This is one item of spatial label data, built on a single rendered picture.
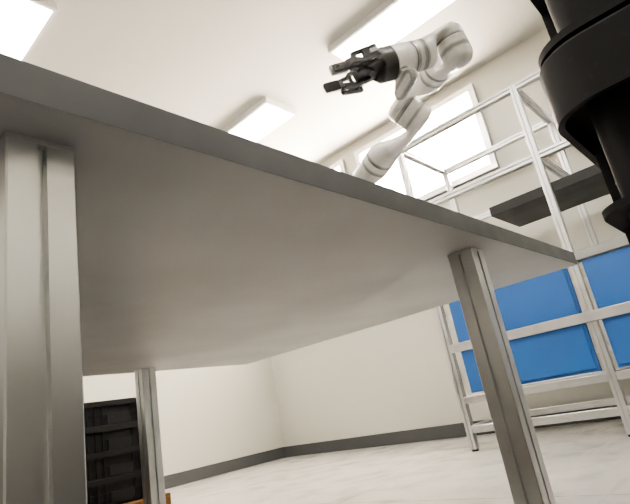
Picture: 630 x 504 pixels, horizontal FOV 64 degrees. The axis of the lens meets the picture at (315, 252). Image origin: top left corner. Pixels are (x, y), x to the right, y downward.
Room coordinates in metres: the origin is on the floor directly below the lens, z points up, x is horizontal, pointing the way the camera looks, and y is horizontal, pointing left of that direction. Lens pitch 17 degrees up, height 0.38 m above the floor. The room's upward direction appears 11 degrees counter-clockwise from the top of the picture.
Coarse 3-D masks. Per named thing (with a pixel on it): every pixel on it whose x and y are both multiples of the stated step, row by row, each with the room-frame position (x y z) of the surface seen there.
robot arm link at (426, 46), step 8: (448, 24) 0.95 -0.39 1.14; (456, 24) 0.95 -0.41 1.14; (432, 32) 0.95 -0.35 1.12; (440, 32) 0.95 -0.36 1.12; (448, 32) 0.95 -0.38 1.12; (416, 40) 0.94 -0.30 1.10; (424, 40) 0.94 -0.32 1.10; (432, 40) 0.94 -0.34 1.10; (440, 40) 0.97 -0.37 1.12; (416, 48) 0.93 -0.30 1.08; (424, 48) 0.93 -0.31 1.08; (432, 48) 0.94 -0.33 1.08; (424, 56) 0.94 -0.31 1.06; (432, 56) 0.95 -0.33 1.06; (424, 64) 0.96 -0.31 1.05; (432, 64) 0.97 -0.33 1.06
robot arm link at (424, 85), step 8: (424, 72) 1.08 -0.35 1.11; (416, 80) 1.13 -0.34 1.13; (424, 80) 1.10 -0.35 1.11; (432, 80) 1.08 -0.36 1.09; (416, 88) 1.14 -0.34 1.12; (424, 88) 1.12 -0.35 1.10; (432, 88) 1.11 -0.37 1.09; (408, 96) 1.19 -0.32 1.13; (416, 96) 1.18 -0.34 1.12; (392, 104) 1.27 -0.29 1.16; (400, 104) 1.23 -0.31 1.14; (408, 104) 1.25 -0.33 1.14; (392, 112) 1.27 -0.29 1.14; (400, 112) 1.26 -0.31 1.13; (392, 120) 1.30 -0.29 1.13
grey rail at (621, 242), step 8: (616, 240) 2.50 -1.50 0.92; (624, 240) 2.48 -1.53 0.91; (584, 248) 2.60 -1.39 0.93; (592, 248) 2.58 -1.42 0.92; (600, 248) 2.55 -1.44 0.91; (608, 248) 2.53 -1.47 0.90; (616, 248) 2.52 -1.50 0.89; (576, 256) 2.63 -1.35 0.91; (584, 256) 2.61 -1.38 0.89; (592, 256) 2.61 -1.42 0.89
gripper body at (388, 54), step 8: (384, 48) 0.91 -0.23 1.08; (392, 48) 0.91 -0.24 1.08; (384, 56) 0.91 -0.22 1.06; (392, 56) 0.91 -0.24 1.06; (368, 64) 0.90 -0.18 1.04; (376, 64) 0.91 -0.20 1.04; (384, 64) 0.92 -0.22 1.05; (392, 64) 0.92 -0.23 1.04; (352, 72) 0.94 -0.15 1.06; (376, 72) 0.95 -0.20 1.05; (384, 72) 0.93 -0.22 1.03; (392, 72) 0.93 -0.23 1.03; (376, 80) 0.97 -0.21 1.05; (384, 80) 0.95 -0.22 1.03; (392, 80) 0.96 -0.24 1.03
